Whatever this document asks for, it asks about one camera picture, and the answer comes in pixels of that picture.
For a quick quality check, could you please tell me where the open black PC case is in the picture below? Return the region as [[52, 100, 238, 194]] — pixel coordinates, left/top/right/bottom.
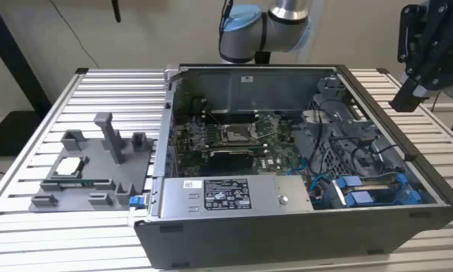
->
[[133, 63, 453, 270]]

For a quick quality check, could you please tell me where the black antenna rod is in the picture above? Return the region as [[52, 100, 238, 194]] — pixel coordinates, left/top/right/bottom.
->
[[110, 0, 122, 23]]

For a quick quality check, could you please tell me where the thin black wall cable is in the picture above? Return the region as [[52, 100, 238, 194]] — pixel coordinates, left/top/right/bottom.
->
[[48, 0, 101, 69]]

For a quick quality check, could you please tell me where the green RAM stick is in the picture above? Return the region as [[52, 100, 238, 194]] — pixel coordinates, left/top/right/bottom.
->
[[57, 181, 110, 189]]

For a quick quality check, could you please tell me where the black RAM slot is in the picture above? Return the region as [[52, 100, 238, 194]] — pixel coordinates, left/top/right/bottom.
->
[[204, 113, 258, 118], [210, 143, 269, 150], [202, 109, 258, 114]]

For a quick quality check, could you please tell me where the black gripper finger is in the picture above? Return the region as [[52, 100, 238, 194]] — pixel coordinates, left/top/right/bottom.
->
[[390, 5, 429, 113], [414, 25, 453, 92]]

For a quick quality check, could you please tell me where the metal socket cover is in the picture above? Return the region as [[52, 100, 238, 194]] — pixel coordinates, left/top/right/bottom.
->
[[250, 114, 281, 137]]

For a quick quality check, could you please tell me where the perforated metal drive cage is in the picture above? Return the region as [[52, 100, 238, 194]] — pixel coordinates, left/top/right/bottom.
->
[[293, 75, 405, 177]]

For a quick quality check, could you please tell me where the looped black disk wire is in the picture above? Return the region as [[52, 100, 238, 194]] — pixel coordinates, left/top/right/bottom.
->
[[352, 142, 412, 171]]

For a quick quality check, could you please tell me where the grey parts rack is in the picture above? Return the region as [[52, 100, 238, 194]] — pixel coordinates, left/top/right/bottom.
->
[[29, 112, 158, 213]]

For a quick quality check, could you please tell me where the thin blue wire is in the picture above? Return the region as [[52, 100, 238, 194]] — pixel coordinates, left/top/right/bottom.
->
[[288, 158, 308, 174]]

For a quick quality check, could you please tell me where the CPU socket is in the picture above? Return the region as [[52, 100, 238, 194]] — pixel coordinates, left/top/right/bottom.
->
[[220, 124, 252, 144]]

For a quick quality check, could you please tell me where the silver power supply with label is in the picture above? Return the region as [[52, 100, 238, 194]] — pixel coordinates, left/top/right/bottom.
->
[[160, 175, 314, 219]]

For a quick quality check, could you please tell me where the black stand with base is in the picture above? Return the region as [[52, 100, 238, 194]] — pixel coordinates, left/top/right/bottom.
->
[[0, 0, 54, 157]]

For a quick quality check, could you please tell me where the blue wire bundle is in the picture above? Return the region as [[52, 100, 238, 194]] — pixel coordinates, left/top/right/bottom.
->
[[308, 173, 338, 190]]

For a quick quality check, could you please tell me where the long black wire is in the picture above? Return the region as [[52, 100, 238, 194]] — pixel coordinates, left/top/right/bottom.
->
[[308, 98, 350, 175]]

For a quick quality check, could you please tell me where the green motherboard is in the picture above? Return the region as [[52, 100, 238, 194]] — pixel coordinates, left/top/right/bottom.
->
[[172, 112, 304, 178]]

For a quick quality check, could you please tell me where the black graphics card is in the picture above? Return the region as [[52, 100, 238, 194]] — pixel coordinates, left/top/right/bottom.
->
[[208, 150, 256, 171]]

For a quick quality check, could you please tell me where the thin wire locking lever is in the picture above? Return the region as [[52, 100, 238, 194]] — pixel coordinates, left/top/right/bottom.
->
[[206, 111, 226, 128]]

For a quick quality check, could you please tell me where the hard disk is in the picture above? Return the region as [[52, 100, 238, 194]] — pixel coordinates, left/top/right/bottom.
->
[[332, 172, 424, 207]]

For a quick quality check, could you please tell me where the silver CPU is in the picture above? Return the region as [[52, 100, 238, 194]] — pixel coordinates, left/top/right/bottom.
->
[[54, 156, 86, 177]]

